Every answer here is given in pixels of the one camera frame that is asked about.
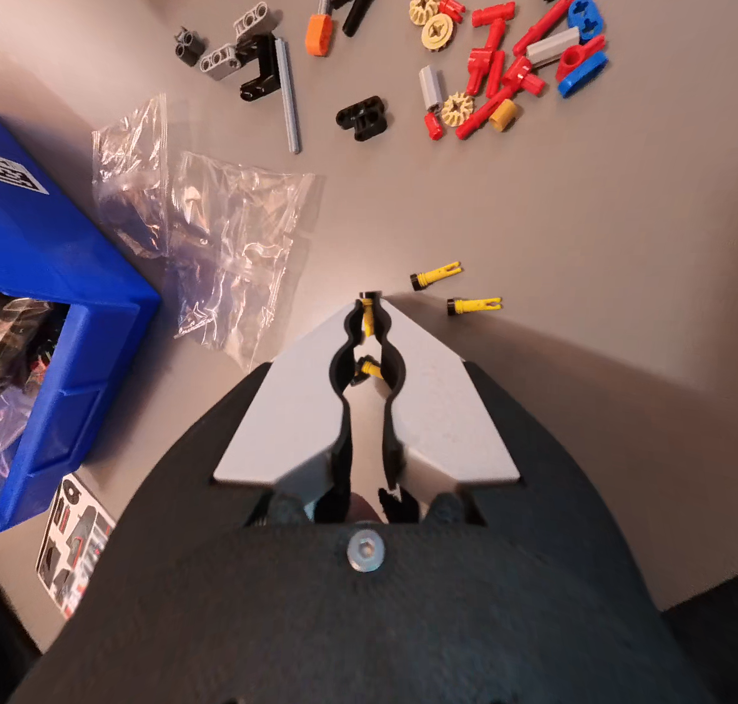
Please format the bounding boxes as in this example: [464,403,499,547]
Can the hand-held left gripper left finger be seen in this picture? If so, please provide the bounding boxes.
[213,298,366,523]

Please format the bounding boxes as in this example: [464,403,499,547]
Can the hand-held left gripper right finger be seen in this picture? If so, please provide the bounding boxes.
[376,297,521,523]

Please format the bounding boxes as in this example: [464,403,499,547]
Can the lego sticker sheet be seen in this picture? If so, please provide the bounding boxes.
[35,472,116,619]

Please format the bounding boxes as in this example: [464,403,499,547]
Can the clear bags with lego parts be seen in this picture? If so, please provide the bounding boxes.
[0,297,71,452]

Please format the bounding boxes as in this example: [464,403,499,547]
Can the black double lego connector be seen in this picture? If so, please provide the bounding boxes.
[336,95,389,141]

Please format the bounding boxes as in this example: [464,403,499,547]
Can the black angled lego liftarm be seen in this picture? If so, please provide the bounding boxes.
[238,33,281,103]

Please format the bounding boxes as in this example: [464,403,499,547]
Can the grey lego beam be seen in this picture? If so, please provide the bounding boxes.
[233,1,272,40]
[199,43,239,81]

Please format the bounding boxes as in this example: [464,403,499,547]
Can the dark grey lego connector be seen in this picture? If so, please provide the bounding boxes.
[174,26,208,68]

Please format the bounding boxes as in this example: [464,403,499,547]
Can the orange lego connector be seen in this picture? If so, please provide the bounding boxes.
[305,14,337,58]

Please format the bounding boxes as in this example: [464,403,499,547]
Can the pile of small lego pieces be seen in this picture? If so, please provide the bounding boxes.
[408,0,611,141]

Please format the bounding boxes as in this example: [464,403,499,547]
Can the empty clear plastic bag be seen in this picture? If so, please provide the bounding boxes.
[91,93,170,259]
[163,150,317,371]

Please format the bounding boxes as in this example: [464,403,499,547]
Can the blue plastic bin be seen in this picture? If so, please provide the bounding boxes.
[0,117,161,534]

